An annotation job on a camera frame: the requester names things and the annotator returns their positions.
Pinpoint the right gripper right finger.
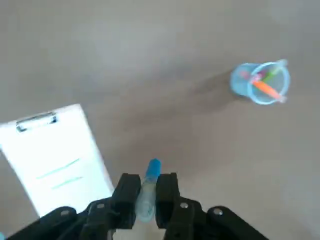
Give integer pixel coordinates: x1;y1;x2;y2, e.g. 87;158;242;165
154;172;270;240

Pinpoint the green marker pen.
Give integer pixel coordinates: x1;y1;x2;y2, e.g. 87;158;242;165
262;59;287;82

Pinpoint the orange marker pen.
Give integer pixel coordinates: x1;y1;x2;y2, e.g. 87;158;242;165
252;79;288;103

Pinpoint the white paper sheet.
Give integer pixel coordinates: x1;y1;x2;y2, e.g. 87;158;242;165
0;104;114;218

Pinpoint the clear plastic measuring cup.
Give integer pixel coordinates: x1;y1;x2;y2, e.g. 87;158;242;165
229;59;291;105

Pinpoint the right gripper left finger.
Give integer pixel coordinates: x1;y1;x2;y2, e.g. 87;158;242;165
4;173;141;240

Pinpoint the blue marker pen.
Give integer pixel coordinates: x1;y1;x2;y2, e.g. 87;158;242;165
134;158;163;223

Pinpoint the white clipboard with black clip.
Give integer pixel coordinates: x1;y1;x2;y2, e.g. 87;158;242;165
0;103;115;219

